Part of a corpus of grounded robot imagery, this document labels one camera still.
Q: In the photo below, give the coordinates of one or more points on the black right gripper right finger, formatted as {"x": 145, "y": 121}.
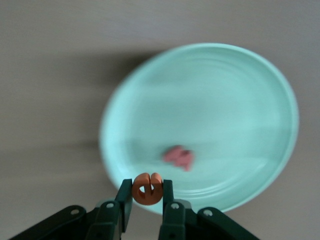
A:
{"x": 168, "y": 200}

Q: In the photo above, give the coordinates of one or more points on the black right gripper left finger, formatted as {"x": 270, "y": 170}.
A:
{"x": 125, "y": 200}

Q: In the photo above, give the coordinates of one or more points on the orange foam letter e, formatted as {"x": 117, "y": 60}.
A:
{"x": 147, "y": 193}

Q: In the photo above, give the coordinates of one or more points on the pink foam letter w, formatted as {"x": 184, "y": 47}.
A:
{"x": 180, "y": 158}

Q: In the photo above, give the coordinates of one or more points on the green plate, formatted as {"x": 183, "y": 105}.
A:
{"x": 212, "y": 105}

